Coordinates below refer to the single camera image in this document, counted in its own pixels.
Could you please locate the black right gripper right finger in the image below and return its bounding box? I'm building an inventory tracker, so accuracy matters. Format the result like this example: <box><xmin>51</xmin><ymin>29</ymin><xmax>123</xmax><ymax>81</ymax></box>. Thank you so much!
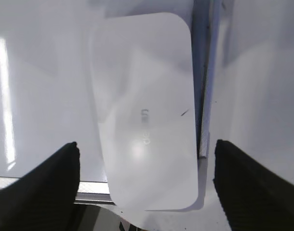
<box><xmin>214</xmin><ymin>140</ymin><xmax>294</xmax><ymax>231</ymax></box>

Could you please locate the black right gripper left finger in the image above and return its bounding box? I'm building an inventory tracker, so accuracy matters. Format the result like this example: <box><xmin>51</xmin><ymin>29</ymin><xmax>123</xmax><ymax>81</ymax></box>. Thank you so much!
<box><xmin>0</xmin><ymin>142</ymin><xmax>80</xmax><ymax>231</ymax></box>

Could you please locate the white board with grey frame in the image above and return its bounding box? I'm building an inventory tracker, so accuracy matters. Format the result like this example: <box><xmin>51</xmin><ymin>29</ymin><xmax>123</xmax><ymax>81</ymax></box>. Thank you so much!
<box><xmin>0</xmin><ymin>0</ymin><xmax>209</xmax><ymax>210</ymax></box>

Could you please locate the white rectangular board eraser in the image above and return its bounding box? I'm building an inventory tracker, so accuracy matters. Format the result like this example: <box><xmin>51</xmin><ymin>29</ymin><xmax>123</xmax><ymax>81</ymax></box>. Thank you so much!
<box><xmin>87</xmin><ymin>13</ymin><xmax>198</xmax><ymax>210</ymax></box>

